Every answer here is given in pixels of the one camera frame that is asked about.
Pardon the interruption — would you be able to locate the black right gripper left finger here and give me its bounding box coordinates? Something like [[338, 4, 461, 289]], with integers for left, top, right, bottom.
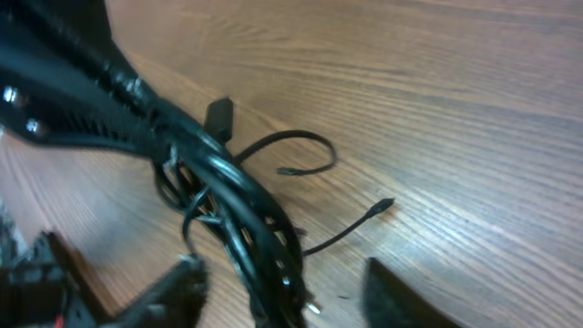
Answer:
[[101, 255, 209, 328]]

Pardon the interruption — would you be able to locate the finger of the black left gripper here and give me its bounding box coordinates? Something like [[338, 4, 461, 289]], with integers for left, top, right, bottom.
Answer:
[[1, 59, 171, 159], [1, 0, 157, 118]]

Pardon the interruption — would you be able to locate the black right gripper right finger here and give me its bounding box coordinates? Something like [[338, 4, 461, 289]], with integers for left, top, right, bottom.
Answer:
[[362, 257, 461, 328]]

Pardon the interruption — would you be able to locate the black USB cable bundle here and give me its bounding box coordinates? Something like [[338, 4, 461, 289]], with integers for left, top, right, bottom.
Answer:
[[152, 96, 396, 328]]

